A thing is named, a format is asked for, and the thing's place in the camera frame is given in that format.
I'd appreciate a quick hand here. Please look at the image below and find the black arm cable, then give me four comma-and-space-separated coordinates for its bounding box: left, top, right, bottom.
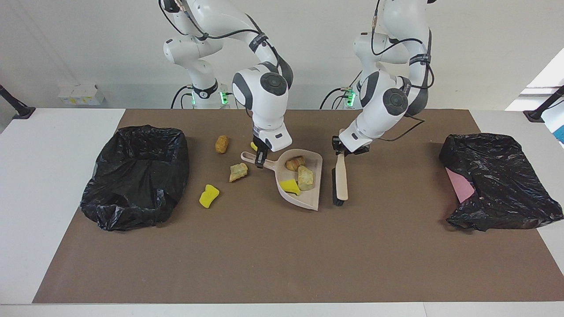
370, 0, 436, 142
159, 0, 282, 66

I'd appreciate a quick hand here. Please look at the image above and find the black camera stand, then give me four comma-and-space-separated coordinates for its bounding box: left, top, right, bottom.
0, 84, 36, 120
523, 85, 564, 123

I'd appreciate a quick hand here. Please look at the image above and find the black trash bag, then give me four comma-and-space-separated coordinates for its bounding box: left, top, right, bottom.
439, 133, 564, 232
80, 125, 190, 232

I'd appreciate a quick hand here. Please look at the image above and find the pale crumbly foam chunk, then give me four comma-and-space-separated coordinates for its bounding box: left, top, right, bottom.
297, 166, 315, 191
229, 162, 249, 183

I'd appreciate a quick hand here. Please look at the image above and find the beige plastic dustpan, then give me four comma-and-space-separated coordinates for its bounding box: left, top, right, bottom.
240, 148, 323, 211

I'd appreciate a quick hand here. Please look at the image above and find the white wall socket strip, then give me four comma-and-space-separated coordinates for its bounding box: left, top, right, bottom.
57, 84, 106, 106

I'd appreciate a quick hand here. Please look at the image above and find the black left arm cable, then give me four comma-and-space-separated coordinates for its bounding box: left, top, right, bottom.
370, 0, 436, 142

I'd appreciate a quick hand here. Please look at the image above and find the pink bin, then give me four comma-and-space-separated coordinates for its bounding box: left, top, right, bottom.
445, 166, 476, 204

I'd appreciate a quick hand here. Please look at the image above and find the beige hand brush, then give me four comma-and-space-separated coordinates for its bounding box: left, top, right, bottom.
332, 150, 349, 207

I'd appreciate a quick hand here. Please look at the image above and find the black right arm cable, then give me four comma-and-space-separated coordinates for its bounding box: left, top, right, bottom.
159, 0, 282, 66

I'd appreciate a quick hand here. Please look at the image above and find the brown table mat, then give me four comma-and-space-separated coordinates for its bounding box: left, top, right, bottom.
32, 108, 564, 304

